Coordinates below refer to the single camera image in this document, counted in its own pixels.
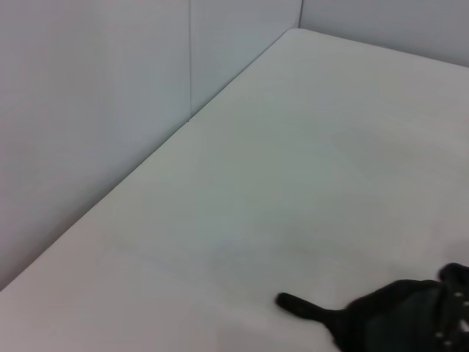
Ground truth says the dark blue rag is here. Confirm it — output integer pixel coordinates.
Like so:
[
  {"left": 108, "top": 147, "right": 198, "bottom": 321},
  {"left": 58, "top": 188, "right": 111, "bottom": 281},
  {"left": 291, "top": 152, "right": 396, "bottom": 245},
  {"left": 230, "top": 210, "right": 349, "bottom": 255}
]
[{"left": 275, "top": 278, "right": 452, "bottom": 352}]

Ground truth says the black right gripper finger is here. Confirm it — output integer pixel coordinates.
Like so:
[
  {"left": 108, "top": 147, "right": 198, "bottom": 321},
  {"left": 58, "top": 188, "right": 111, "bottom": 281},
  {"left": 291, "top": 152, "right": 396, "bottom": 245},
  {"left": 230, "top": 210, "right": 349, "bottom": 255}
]
[{"left": 437, "top": 262, "right": 469, "bottom": 352}]

